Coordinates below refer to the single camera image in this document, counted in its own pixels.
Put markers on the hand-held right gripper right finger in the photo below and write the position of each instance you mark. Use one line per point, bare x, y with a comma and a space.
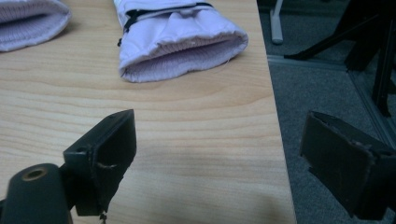
339, 161

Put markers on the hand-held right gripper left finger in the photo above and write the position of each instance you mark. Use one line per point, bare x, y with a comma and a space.
106, 149

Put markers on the metal floor rail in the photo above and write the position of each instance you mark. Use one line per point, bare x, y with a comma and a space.
370, 102

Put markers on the black tripod stand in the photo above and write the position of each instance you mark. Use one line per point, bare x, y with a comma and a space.
373, 31

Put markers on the white metal table frame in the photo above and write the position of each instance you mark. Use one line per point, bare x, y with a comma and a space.
276, 28

